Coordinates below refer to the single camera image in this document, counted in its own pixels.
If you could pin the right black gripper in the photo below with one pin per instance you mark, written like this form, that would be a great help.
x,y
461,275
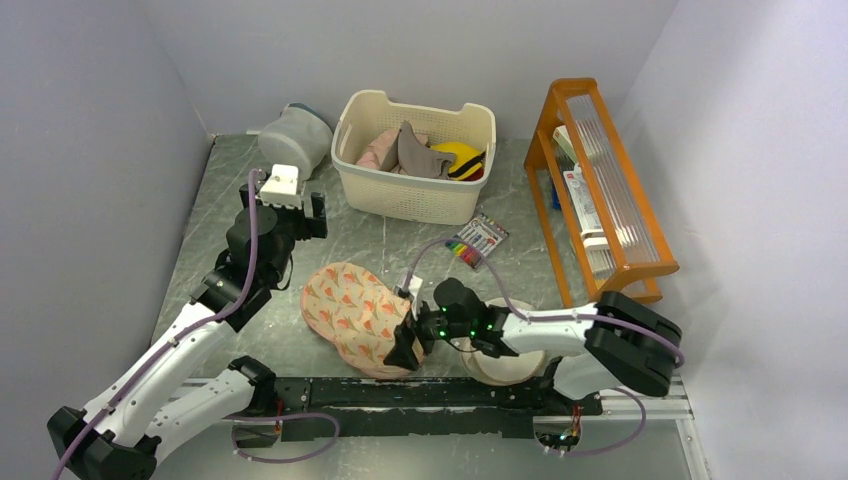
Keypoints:
x,y
402,354

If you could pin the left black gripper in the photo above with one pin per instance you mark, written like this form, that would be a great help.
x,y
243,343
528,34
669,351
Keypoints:
x,y
311,226

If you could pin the floral mesh laundry bag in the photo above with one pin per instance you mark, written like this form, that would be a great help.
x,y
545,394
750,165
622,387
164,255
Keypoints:
x,y
351,308

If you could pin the taupe grey bra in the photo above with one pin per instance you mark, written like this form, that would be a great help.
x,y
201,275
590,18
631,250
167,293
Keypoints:
x,y
408,147

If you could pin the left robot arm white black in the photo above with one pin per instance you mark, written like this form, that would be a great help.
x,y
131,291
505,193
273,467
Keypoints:
x,y
127,430

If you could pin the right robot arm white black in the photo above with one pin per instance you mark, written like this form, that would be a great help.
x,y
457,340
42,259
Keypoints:
x,y
615,341

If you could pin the grey round mesh bag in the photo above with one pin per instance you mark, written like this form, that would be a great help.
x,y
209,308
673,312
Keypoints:
x,y
299,137

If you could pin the cream plastic laundry basket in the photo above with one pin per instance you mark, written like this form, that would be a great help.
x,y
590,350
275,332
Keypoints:
x,y
369,113

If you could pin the beige round glasses pouch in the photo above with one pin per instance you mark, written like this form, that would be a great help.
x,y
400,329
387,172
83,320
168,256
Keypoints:
x,y
502,371

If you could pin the marker pen pack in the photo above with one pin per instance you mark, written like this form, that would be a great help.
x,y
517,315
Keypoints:
x,y
477,239

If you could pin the pink cloth in basket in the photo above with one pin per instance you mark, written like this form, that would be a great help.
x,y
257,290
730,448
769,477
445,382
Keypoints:
x,y
377,150

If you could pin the yellow black cloth in basket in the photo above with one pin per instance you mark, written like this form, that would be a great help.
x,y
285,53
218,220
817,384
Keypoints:
x,y
468,163

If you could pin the white box in rack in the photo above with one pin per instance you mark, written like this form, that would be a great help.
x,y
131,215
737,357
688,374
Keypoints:
x,y
582,203

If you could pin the orange wooden rack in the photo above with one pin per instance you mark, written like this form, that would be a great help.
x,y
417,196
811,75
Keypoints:
x,y
639,254

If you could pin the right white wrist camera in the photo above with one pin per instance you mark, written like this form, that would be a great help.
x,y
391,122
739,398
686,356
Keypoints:
x,y
408,287

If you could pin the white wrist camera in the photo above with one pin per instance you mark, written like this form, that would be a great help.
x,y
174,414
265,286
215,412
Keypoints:
x,y
408,287
281,189

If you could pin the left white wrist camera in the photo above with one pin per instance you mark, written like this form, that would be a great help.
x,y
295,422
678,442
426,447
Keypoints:
x,y
281,189

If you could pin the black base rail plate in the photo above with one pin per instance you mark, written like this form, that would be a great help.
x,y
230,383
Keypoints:
x,y
415,406

